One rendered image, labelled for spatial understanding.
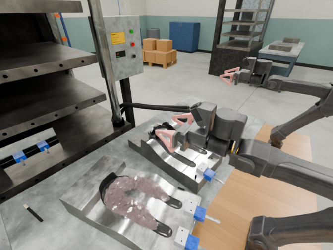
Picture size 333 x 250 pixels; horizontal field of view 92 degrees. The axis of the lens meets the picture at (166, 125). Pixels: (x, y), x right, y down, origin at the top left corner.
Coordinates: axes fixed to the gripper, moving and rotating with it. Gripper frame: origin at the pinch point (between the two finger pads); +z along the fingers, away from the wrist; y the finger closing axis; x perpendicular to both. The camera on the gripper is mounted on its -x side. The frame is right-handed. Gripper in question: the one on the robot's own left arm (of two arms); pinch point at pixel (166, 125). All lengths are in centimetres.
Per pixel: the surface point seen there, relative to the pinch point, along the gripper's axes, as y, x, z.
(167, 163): -10.4, 31.8, 6.5
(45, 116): 9, 16, 73
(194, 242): 12.6, 33.4, -18.7
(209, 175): -13.2, 29.8, -13.7
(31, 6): -6, -32, 73
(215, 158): -28.4, 33.7, -12.0
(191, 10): -705, -35, 339
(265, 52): -387, 42, 3
